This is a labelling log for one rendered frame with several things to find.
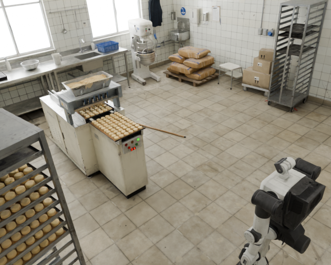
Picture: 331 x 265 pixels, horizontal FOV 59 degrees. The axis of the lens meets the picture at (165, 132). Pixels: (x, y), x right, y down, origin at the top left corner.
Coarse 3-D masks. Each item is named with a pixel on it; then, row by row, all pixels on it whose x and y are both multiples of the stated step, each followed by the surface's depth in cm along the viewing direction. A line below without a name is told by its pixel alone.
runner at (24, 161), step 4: (36, 152) 154; (40, 152) 156; (32, 156) 153; (36, 156) 155; (24, 160) 150; (28, 160) 152; (32, 160) 153; (16, 164) 147; (20, 164) 149; (24, 164) 150; (8, 168) 144; (12, 168) 146; (16, 168) 148; (0, 172) 142; (4, 172) 143; (8, 172) 145; (0, 176) 142
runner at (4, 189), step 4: (40, 168) 159; (44, 168) 161; (32, 172) 155; (36, 172) 158; (24, 176) 152; (28, 176) 154; (32, 176) 156; (16, 180) 150; (20, 180) 151; (24, 180) 153; (12, 184) 148; (16, 184) 150; (4, 188) 146; (8, 188) 147; (0, 192) 145; (4, 192) 146
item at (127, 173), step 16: (96, 128) 348; (96, 144) 369; (112, 144) 325; (112, 160) 344; (128, 160) 334; (144, 160) 351; (112, 176) 365; (128, 176) 343; (144, 176) 361; (128, 192) 354
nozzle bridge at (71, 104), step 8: (104, 88) 365; (112, 88) 366; (120, 88) 373; (64, 96) 351; (72, 96) 350; (80, 96) 348; (88, 96) 348; (104, 96) 372; (112, 96) 376; (120, 96) 378; (64, 104) 348; (72, 104) 339; (80, 104) 355; (96, 104) 363; (72, 112) 342; (72, 120) 358
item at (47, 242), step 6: (60, 228) 191; (54, 234) 187; (60, 234) 188; (48, 240) 185; (54, 240) 185; (42, 246) 181; (30, 252) 178; (36, 252) 177; (24, 258) 173; (30, 258) 175; (12, 264) 172; (18, 264) 170
